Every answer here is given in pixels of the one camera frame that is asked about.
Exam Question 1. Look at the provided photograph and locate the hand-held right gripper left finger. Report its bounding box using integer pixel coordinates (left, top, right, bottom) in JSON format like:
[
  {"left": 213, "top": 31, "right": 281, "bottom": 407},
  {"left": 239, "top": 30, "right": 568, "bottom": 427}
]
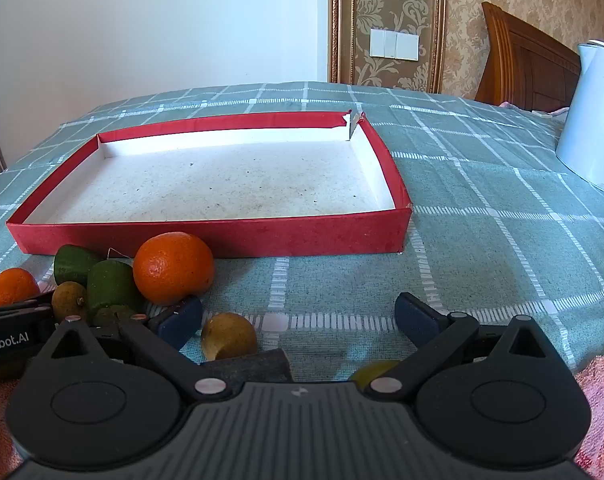
[{"left": 46, "top": 294, "right": 231, "bottom": 402}]

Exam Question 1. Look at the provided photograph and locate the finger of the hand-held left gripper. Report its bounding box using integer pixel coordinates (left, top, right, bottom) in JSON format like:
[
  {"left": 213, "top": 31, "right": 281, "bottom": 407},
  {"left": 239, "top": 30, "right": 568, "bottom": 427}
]
[{"left": 0, "top": 296, "right": 53, "bottom": 317}]

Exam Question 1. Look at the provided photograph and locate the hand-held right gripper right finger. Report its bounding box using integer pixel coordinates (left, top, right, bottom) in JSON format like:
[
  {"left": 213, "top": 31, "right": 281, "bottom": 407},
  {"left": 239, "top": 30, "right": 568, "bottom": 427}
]
[{"left": 364, "top": 291, "right": 550, "bottom": 403}]

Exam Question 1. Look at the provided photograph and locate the small orange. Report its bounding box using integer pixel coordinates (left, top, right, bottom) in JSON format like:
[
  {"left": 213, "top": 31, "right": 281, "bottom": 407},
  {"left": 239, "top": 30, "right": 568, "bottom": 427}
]
[{"left": 0, "top": 267, "right": 41, "bottom": 308}]

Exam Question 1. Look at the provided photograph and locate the brown longan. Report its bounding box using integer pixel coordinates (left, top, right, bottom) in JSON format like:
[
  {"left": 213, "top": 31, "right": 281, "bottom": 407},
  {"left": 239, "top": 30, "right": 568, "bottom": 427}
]
[{"left": 200, "top": 311, "right": 259, "bottom": 361}]

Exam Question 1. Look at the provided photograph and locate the dark sugarcane block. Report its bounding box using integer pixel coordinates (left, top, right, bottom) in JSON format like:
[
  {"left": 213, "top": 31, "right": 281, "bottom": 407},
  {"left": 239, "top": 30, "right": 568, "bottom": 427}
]
[{"left": 199, "top": 347, "right": 293, "bottom": 386}]

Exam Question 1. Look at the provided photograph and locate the red shallow cardboard box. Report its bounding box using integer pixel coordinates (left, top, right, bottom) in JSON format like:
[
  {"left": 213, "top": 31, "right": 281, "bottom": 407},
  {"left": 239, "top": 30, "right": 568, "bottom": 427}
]
[{"left": 6, "top": 110, "right": 413, "bottom": 259}]

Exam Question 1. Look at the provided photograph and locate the brown kiwi fruit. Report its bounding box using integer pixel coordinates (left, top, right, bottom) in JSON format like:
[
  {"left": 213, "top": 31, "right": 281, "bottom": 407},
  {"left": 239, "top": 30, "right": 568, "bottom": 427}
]
[{"left": 50, "top": 281, "right": 90, "bottom": 323}]

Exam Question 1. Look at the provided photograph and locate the large orange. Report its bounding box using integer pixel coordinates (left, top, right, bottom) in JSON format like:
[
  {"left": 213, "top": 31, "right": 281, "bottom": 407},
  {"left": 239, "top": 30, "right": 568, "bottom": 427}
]
[{"left": 132, "top": 231, "right": 216, "bottom": 307}]

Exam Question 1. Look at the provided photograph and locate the elongated green fruit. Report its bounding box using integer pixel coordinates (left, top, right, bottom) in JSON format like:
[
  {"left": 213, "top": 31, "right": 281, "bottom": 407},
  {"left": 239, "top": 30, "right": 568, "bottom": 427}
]
[
  {"left": 53, "top": 244, "right": 102, "bottom": 288},
  {"left": 86, "top": 259, "right": 143, "bottom": 313}
]

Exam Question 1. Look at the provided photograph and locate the small dark green-brown fruit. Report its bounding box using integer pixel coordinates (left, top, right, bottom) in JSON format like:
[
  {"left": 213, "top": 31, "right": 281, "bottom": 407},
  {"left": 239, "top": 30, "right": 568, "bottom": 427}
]
[{"left": 92, "top": 304, "right": 137, "bottom": 329}]

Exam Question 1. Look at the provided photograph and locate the green plaid tablecloth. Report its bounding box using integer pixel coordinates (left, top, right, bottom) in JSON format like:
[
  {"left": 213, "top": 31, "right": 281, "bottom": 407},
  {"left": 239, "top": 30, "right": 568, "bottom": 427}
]
[{"left": 0, "top": 81, "right": 604, "bottom": 396}]

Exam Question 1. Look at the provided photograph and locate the white electric kettle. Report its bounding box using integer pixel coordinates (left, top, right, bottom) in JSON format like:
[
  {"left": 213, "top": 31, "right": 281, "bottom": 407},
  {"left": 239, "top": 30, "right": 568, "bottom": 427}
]
[{"left": 555, "top": 40, "right": 604, "bottom": 196}]

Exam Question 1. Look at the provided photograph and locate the wooden headboard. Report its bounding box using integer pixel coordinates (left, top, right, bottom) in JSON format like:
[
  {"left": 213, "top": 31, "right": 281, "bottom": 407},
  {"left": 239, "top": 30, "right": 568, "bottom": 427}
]
[{"left": 474, "top": 1, "right": 583, "bottom": 113}]

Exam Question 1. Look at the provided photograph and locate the white wall switch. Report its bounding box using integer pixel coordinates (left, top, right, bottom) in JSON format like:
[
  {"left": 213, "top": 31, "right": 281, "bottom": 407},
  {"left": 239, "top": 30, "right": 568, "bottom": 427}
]
[
  {"left": 396, "top": 31, "right": 421, "bottom": 61},
  {"left": 370, "top": 28, "right": 397, "bottom": 59}
]

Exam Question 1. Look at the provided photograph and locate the gold wall panel frame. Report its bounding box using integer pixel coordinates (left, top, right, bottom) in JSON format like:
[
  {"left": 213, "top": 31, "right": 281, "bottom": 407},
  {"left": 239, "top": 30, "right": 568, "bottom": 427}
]
[{"left": 328, "top": 0, "right": 447, "bottom": 95}]

